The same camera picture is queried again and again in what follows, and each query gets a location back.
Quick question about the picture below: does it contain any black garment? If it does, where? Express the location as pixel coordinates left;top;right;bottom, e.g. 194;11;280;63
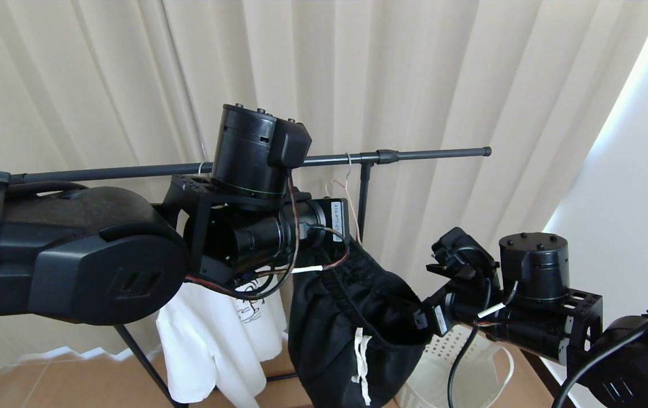
288;241;433;408

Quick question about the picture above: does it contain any white printed T-shirt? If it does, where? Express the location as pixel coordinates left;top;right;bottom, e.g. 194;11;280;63
156;277;289;408

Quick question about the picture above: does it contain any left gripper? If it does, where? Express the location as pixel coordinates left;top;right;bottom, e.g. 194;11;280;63
228;195;351;271

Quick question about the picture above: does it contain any white laundry basket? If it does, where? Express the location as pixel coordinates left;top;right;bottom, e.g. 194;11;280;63
395;324;515;408

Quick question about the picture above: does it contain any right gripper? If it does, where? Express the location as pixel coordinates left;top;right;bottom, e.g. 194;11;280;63
413;285;505;339

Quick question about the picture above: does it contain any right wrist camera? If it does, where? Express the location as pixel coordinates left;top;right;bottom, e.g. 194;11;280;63
426;227;499;281

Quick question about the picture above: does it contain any black clothes rack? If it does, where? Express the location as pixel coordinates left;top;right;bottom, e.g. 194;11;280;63
0;146;493;408

